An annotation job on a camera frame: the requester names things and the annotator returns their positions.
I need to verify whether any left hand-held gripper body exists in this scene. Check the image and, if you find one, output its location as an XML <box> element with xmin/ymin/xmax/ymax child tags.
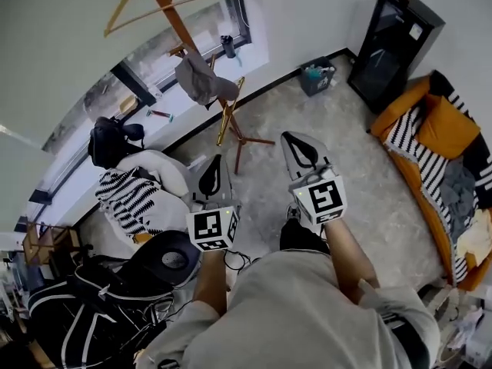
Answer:
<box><xmin>185</xmin><ymin>201</ymin><xmax>242</xmax><ymax>252</ymax></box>

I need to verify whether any black framed window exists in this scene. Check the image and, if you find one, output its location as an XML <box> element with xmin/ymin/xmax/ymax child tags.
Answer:
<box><xmin>26</xmin><ymin>0</ymin><xmax>254</xmax><ymax>207</ymax></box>

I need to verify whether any cream crumpled cloth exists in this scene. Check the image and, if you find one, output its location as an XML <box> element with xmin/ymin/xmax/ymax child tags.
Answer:
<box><xmin>455</xmin><ymin>208</ymin><xmax>492</xmax><ymax>268</ymax></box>

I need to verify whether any green and red pen set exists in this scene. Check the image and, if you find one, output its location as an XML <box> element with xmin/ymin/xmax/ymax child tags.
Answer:
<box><xmin>145</xmin><ymin>108</ymin><xmax>175</xmax><ymax>123</ymax></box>

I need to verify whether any white beanbag chair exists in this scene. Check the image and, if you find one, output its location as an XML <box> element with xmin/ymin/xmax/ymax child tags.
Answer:
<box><xmin>111</xmin><ymin>148</ymin><xmax>193</xmax><ymax>238</ymax></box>

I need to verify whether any black glass-door cabinet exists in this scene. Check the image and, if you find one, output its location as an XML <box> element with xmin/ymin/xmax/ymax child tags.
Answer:
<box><xmin>347</xmin><ymin>0</ymin><xmax>447</xmax><ymax>115</ymax></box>

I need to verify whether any person's right forearm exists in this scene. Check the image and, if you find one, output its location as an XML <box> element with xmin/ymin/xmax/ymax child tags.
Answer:
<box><xmin>321</xmin><ymin>219</ymin><xmax>380</xmax><ymax>305</ymax></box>

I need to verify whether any brown wooden coat rack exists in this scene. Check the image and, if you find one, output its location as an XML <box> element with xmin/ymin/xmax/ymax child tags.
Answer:
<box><xmin>117</xmin><ymin>0</ymin><xmax>276</xmax><ymax>175</ymax></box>

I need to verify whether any small wooden tray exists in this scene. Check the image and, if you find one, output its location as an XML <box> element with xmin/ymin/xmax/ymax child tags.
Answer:
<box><xmin>118</xmin><ymin>94</ymin><xmax>140</xmax><ymax>115</ymax></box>

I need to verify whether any wooden shelf unit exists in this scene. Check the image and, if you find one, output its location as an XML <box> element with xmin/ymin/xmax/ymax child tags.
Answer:
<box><xmin>21</xmin><ymin>221</ymin><xmax>81</xmax><ymax>276</ymax></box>

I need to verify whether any black bag with white stripes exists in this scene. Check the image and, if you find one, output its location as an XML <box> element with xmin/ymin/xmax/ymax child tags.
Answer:
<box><xmin>26</xmin><ymin>259</ymin><xmax>174</xmax><ymax>369</ymax></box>

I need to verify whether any pale green roller blind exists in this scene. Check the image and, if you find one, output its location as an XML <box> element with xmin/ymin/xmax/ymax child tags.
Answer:
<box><xmin>0</xmin><ymin>128</ymin><xmax>55</xmax><ymax>226</ymax></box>
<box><xmin>0</xmin><ymin>0</ymin><xmax>241</xmax><ymax>145</ymax></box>

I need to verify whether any black and white striped blanket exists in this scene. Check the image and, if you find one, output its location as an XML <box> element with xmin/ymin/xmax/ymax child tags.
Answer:
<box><xmin>384</xmin><ymin>71</ymin><xmax>492</xmax><ymax>284</ymax></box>

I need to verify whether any black floor cable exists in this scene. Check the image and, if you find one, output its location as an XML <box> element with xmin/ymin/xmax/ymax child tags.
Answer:
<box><xmin>222</xmin><ymin>250</ymin><xmax>262</xmax><ymax>274</ymax></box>

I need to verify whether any person's black trouser leg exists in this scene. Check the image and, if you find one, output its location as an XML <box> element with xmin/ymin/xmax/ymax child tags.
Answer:
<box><xmin>279</xmin><ymin>219</ymin><xmax>331</xmax><ymax>255</ymax></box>

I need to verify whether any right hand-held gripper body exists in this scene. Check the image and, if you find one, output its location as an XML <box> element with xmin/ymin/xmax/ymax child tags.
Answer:
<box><xmin>288</xmin><ymin>162</ymin><xmax>348</xmax><ymax>227</ymax></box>

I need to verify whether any orange cushion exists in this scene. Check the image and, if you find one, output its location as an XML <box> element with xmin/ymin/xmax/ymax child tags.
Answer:
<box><xmin>417</xmin><ymin>92</ymin><xmax>481</xmax><ymax>161</ymax></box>

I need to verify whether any black round padded seat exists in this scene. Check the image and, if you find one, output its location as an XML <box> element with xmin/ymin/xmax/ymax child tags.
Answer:
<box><xmin>128</xmin><ymin>229</ymin><xmax>201</xmax><ymax>288</ymax></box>

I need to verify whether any dark waste bin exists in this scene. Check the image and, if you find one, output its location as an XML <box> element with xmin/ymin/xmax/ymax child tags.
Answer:
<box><xmin>299</xmin><ymin>56</ymin><xmax>337</xmax><ymax>98</ymax></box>

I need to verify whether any pale wooden clothes hanger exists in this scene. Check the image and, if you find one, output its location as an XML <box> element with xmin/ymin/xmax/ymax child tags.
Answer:
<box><xmin>103</xmin><ymin>0</ymin><xmax>243</xmax><ymax>38</ymax></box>

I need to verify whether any person's grey shirt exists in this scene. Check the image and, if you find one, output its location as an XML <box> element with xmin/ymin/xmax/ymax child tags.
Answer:
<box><xmin>134</xmin><ymin>250</ymin><xmax>441</xmax><ymax>369</ymax></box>

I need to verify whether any black backpack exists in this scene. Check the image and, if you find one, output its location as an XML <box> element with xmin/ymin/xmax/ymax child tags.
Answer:
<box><xmin>87</xmin><ymin>115</ymin><xmax>146</xmax><ymax>171</ymax></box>

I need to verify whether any person's left forearm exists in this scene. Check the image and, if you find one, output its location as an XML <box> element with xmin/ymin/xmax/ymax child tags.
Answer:
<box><xmin>191</xmin><ymin>248</ymin><xmax>228</xmax><ymax>317</ymax></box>

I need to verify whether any striped black white cloth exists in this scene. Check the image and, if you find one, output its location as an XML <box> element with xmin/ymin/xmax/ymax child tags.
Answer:
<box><xmin>95</xmin><ymin>167</ymin><xmax>165</xmax><ymax>238</ymax></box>

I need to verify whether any person's grey sneaker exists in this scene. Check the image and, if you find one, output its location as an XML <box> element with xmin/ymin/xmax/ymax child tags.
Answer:
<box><xmin>286</xmin><ymin>201</ymin><xmax>327</xmax><ymax>241</ymax></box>

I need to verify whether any grey crumpled cloth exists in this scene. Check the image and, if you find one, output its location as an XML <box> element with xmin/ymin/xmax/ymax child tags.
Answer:
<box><xmin>437</xmin><ymin>155</ymin><xmax>480</xmax><ymax>245</ymax></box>

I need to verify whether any dark water bottle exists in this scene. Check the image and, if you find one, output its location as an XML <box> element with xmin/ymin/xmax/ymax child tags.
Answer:
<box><xmin>219</xmin><ymin>35</ymin><xmax>238</xmax><ymax>59</ymax></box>

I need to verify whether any grey cap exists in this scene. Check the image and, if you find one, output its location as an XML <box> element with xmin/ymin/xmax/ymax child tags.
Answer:
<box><xmin>175</xmin><ymin>54</ymin><xmax>240</xmax><ymax>107</ymax></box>

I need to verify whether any white windowsill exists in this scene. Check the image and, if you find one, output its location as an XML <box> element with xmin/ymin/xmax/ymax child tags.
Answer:
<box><xmin>36</xmin><ymin>42</ymin><xmax>270</xmax><ymax>226</ymax></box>

